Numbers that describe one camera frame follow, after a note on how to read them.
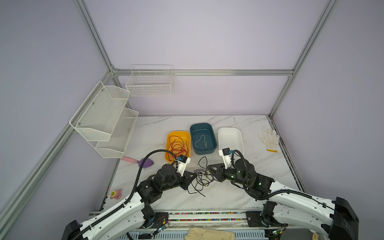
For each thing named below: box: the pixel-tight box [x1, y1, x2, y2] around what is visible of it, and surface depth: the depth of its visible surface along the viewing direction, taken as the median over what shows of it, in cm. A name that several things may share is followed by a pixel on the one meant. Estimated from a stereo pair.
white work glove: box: [257, 128, 280, 153], surface depth 109 cm
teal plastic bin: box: [190, 122, 217, 155], surface depth 106 cm
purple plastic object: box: [137, 158, 154, 168], surface depth 95 cm
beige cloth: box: [185, 227, 236, 240], surface depth 71 cm
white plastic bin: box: [218, 127, 245, 156], surface depth 106 cm
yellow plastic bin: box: [164, 131, 191, 164], surface depth 103 cm
